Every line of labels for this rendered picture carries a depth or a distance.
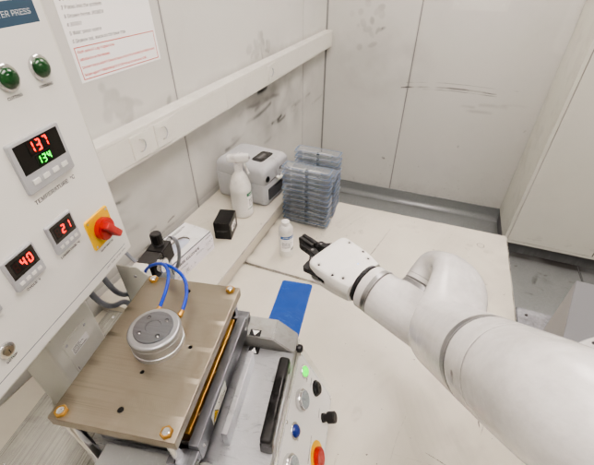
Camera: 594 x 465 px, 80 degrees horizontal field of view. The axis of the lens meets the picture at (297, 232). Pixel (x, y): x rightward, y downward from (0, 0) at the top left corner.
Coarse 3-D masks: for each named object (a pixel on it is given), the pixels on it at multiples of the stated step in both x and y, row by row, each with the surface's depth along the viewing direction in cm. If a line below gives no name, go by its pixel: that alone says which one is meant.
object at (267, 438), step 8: (280, 360) 65; (288, 360) 65; (280, 368) 64; (288, 368) 64; (280, 376) 62; (280, 384) 61; (272, 392) 60; (280, 392) 60; (272, 400) 59; (280, 400) 59; (272, 408) 58; (272, 416) 57; (264, 424) 56; (272, 424) 56; (264, 432) 55; (272, 432) 55; (264, 440) 54; (272, 440) 55; (264, 448) 55; (272, 448) 55
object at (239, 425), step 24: (240, 360) 69; (264, 360) 69; (240, 384) 61; (264, 384) 65; (288, 384) 66; (240, 408) 61; (264, 408) 62; (216, 432) 59; (240, 432) 59; (216, 456) 56; (240, 456) 56; (264, 456) 56
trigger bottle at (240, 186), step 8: (232, 160) 125; (240, 160) 125; (248, 160) 126; (240, 168) 127; (232, 176) 129; (240, 176) 128; (232, 184) 130; (240, 184) 129; (248, 184) 131; (232, 192) 131; (240, 192) 130; (248, 192) 132; (232, 200) 134; (240, 200) 132; (248, 200) 134; (232, 208) 137; (240, 208) 134; (248, 208) 136; (240, 216) 137; (248, 216) 138
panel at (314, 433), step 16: (304, 384) 75; (320, 400) 80; (288, 416) 66; (304, 416) 72; (320, 416) 78; (288, 432) 65; (304, 432) 70; (320, 432) 76; (288, 448) 63; (304, 448) 68; (304, 464) 67
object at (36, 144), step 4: (44, 132) 46; (40, 136) 45; (44, 136) 46; (32, 140) 44; (36, 140) 45; (40, 140) 45; (44, 140) 46; (48, 140) 46; (28, 144) 44; (32, 144) 44; (36, 144) 45; (40, 144) 45; (44, 144) 46; (48, 144) 46; (28, 148) 44; (32, 148) 44; (36, 148) 45; (40, 148) 45; (44, 148) 46; (32, 152) 44; (36, 152) 45
